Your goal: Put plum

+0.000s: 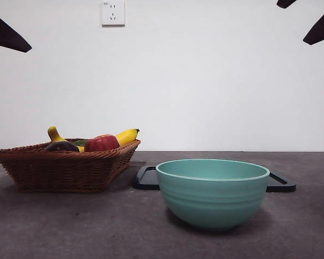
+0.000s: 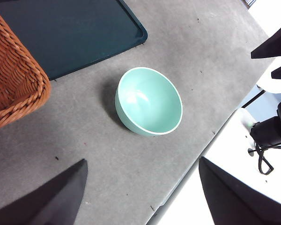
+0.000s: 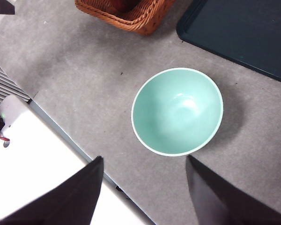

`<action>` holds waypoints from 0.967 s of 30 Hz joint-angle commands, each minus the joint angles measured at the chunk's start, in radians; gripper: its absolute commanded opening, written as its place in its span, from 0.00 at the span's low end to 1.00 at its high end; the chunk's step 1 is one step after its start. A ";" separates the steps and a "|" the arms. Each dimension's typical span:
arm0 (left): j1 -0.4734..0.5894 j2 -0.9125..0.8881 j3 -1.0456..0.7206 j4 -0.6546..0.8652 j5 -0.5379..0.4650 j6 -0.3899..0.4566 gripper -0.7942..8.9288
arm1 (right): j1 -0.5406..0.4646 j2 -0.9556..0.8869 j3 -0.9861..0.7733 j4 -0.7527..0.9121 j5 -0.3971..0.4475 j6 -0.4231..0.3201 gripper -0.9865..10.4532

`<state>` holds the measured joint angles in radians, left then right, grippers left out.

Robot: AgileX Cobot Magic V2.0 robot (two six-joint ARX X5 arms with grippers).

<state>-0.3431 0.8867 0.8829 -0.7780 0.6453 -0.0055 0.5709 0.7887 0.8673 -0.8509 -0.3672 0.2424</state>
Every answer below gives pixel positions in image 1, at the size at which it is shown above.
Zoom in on yellow banana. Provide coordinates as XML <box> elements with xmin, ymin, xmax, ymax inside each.
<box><xmin>47</xmin><ymin>126</ymin><xmax>140</xmax><ymax>153</ymax></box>

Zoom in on black rectangular tray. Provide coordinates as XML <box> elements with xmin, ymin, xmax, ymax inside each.
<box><xmin>131</xmin><ymin>166</ymin><xmax>297</xmax><ymax>193</ymax></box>

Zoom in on teal ribbed bowl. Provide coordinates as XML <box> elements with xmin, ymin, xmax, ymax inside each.
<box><xmin>155</xmin><ymin>159</ymin><xmax>270</xmax><ymax>232</ymax></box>

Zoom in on dark purple plum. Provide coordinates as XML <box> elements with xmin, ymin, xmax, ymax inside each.
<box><xmin>45</xmin><ymin>141</ymin><xmax>80</xmax><ymax>153</ymax></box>

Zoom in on red apple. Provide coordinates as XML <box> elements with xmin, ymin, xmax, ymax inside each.
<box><xmin>84</xmin><ymin>134</ymin><xmax>120</xmax><ymax>152</ymax></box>

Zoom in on white wall socket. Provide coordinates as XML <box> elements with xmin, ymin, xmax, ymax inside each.
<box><xmin>102</xmin><ymin>0</ymin><xmax>126</xmax><ymax>27</ymax></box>

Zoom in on brown wicker basket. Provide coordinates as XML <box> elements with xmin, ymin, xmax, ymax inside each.
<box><xmin>0</xmin><ymin>139</ymin><xmax>141</xmax><ymax>194</ymax></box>

